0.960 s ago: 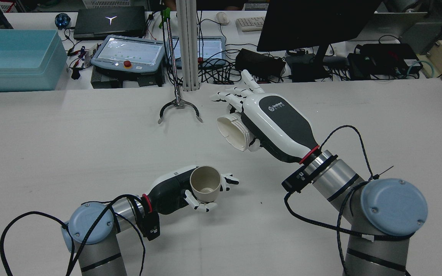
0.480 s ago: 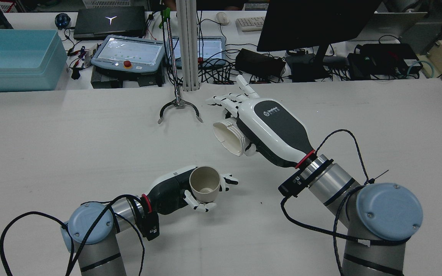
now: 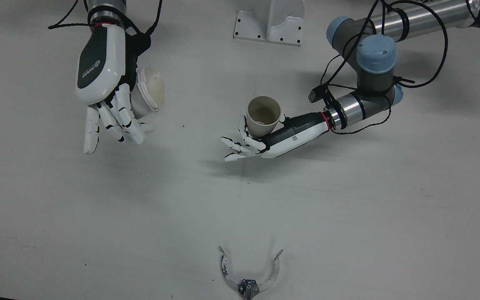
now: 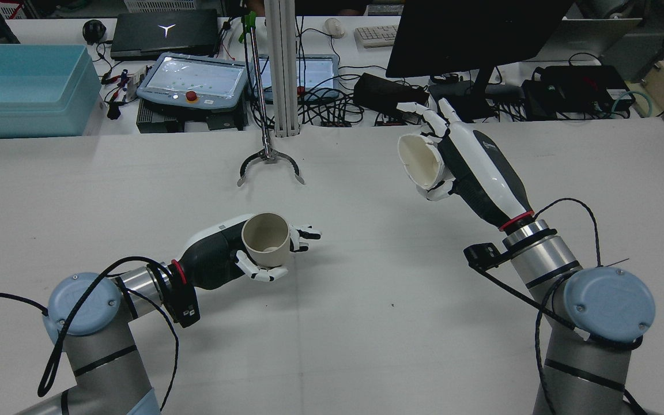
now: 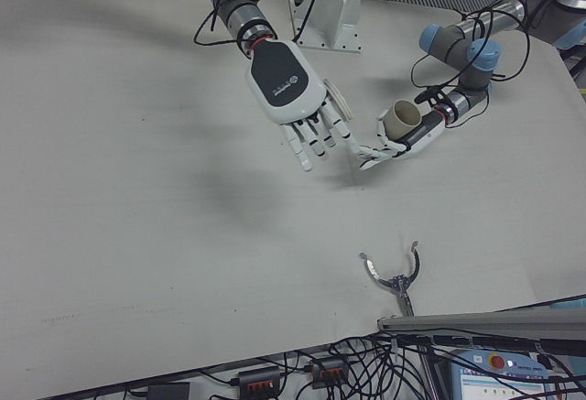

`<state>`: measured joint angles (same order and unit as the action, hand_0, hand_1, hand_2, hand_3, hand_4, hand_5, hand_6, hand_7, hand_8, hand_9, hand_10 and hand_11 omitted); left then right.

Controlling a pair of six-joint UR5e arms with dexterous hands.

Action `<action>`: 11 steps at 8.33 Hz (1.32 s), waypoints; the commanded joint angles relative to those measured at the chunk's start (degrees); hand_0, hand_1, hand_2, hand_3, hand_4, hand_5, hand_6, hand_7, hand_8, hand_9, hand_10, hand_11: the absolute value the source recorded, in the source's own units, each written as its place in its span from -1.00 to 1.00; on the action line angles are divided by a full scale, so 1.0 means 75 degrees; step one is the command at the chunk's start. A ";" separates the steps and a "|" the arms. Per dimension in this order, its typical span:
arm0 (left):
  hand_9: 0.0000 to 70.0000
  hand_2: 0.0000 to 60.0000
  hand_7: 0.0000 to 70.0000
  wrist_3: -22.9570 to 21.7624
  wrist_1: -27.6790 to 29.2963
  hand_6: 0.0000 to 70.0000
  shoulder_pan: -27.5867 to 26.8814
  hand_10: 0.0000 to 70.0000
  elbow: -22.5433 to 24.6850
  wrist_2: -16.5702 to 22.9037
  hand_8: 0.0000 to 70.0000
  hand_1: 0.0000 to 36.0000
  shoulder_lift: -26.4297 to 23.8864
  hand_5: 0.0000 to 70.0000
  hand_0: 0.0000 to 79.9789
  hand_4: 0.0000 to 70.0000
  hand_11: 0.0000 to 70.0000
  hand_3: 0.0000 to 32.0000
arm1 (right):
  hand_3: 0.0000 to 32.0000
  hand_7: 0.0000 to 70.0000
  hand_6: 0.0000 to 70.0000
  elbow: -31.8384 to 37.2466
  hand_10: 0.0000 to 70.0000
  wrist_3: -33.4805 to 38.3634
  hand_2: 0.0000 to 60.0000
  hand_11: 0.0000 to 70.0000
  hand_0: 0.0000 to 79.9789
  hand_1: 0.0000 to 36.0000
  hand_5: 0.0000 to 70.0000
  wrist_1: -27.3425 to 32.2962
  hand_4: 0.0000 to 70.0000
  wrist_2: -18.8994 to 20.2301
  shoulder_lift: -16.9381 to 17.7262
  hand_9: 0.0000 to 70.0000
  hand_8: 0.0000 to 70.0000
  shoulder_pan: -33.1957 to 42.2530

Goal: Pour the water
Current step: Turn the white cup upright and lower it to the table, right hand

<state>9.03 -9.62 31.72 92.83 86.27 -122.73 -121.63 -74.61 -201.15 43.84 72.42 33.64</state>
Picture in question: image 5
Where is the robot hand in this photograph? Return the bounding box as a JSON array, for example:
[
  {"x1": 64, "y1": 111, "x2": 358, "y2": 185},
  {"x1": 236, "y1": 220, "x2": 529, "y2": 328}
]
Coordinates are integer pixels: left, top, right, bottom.
[
  {"x1": 358, "y1": 111, "x2": 448, "y2": 173},
  {"x1": 245, "y1": 38, "x2": 363, "y2": 173}
]

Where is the beige paper cup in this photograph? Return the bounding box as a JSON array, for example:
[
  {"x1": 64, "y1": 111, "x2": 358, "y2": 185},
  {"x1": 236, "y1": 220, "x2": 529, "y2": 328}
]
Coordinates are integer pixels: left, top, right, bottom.
[{"x1": 382, "y1": 100, "x2": 425, "y2": 140}]

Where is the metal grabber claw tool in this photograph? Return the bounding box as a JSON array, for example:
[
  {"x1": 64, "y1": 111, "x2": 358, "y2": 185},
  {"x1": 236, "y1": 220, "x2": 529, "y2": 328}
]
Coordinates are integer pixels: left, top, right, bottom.
[{"x1": 359, "y1": 240, "x2": 422, "y2": 319}]

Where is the teach pendant with red button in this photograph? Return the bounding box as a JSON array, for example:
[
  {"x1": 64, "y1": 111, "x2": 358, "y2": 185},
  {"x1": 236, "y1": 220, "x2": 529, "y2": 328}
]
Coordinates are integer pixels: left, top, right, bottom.
[{"x1": 450, "y1": 347, "x2": 558, "y2": 400}]

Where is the black orange power strip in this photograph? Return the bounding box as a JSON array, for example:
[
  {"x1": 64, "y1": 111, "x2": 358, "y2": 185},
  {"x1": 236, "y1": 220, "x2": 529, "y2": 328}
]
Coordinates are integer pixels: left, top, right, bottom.
[
  {"x1": 309, "y1": 357, "x2": 348, "y2": 386},
  {"x1": 235, "y1": 365, "x2": 284, "y2": 395}
]

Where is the small black adapter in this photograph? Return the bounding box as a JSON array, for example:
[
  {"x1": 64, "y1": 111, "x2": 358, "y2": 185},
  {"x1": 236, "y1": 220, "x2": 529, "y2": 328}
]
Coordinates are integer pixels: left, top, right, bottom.
[{"x1": 146, "y1": 382, "x2": 191, "y2": 400}]

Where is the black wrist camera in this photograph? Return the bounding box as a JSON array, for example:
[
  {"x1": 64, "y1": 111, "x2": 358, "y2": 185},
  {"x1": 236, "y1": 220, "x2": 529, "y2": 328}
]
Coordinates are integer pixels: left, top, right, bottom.
[{"x1": 414, "y1": 88, "x2": 452, "y2": 106}]

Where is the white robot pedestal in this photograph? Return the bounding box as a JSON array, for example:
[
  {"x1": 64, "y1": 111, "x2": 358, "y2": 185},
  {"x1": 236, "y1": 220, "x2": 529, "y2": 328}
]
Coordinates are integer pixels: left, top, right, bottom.
[{"x1": 287, "y1": 0, "x2": 376, "y2": 55}]

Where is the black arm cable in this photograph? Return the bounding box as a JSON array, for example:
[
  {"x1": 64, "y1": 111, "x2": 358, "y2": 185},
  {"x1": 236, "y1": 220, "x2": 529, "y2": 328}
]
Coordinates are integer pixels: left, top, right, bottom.
[
  {"x1": 409, "y1": 0, "x2": 586, "y2": 91},
  {"x1": 192, "y1": 0, "x2": 246, "y2": 49}
]

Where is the aluminium profile post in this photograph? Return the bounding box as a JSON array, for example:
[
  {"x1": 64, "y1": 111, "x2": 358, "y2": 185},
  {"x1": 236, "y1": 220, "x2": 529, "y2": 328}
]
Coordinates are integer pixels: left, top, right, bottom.
[{"x1": 377, "y1": 297, "x2": 586, "y2": 355}]

